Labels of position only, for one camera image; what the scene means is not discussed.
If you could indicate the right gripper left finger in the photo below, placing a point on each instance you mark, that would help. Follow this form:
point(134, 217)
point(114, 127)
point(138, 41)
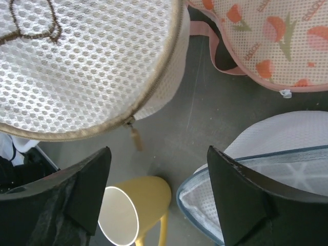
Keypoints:
point(59, 209)

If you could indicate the white blue-trimmed mesh laundry bag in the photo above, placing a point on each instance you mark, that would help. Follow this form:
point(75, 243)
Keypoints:
point(290, 148)

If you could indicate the yellow mug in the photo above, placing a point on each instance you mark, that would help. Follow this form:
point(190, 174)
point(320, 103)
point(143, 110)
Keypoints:
point(131, 208)

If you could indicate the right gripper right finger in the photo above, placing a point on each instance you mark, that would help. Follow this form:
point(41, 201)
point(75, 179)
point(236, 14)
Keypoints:
point(256, 210)

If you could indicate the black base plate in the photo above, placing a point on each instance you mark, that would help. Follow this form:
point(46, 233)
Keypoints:
point(18, 169)

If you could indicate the pink tulip print laundry bag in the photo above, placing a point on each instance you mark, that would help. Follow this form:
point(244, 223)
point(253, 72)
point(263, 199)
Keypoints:
point(281, 45)

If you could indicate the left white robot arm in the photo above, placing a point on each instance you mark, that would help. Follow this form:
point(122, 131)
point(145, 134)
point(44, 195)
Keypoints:
point(10, 148)

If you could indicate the beige cylindrical mesh laundry bag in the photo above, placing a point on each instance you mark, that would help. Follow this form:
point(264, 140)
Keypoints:
point(75, 69)

